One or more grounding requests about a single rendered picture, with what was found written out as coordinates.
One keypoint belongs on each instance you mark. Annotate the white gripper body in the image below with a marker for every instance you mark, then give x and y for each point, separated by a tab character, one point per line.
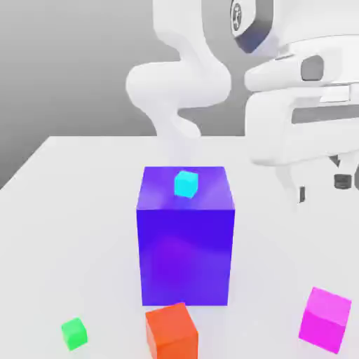
269	131

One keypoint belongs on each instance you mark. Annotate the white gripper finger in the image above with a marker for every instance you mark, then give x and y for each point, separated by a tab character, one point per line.
293	179
352	164

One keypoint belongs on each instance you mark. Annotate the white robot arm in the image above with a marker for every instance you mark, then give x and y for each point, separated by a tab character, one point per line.
179	84

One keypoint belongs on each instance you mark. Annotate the small cyan cube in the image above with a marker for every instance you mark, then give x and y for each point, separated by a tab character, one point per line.
185	183

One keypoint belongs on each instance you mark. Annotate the medium magenta cube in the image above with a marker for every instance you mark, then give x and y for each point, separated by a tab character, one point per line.
325	319

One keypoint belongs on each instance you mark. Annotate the medium orange cube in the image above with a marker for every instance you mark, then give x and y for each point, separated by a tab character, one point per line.
171	331

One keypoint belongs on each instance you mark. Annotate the small green cube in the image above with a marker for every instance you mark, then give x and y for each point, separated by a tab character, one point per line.
74	333

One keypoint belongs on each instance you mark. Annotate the large purple box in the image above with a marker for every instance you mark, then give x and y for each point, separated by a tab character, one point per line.
185	252

